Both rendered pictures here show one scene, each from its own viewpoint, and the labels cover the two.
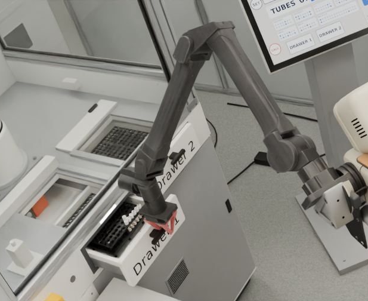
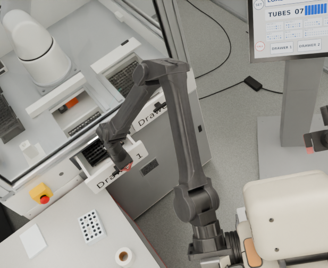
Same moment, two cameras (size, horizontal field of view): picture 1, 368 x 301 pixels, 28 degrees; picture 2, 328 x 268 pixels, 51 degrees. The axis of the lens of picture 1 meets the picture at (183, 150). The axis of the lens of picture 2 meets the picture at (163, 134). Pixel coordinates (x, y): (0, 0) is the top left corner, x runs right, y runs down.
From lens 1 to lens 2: 1.13 m
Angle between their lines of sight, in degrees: 25
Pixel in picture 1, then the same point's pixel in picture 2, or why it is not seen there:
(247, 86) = (177, 135)
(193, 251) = (165, 153)
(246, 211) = (224, 114)
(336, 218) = not seen: outside the picture
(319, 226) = (261, 144)
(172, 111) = (129, 111)
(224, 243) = not seen: hidden behind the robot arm
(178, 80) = (136, 92)
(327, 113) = (288, 91)
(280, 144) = (183, 201)
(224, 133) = (235, 52)
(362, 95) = (262, 213)
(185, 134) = not seen: hidden behind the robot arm
